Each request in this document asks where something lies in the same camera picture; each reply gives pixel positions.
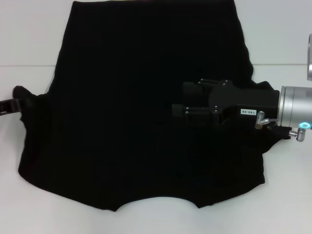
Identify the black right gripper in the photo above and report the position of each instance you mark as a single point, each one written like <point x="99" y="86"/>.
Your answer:
<point x="243" y="100"/>

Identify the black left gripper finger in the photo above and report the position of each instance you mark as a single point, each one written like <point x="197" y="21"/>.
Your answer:
<point x="9" y="106"/>

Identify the black t-shirt with white print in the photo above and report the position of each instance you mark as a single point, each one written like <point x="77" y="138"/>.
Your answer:
<point x="122" y="97"/>

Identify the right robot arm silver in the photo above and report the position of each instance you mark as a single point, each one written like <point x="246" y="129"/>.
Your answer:
<point x="295" y="104"/>

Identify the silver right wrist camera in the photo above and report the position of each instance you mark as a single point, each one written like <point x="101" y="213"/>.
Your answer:
<point x="310" y="58"/>

